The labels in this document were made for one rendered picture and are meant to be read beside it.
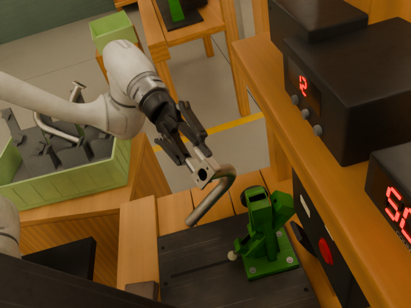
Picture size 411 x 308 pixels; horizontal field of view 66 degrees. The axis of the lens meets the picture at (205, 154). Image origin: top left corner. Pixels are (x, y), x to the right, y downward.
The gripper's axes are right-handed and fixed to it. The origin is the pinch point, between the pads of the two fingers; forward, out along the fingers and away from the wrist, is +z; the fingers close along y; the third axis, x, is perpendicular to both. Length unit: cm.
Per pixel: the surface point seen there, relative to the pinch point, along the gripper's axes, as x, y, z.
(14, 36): 223, -339, -617
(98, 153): 35, -70, -64
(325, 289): 32, -15, 37
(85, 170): 20, -66, -52
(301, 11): -13.0, 35.1, 3.5
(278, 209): 17.8, -2.7, 15.0
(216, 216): 34.4, -33.5, 0.3
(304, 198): -11.4, 18.0, 20.2
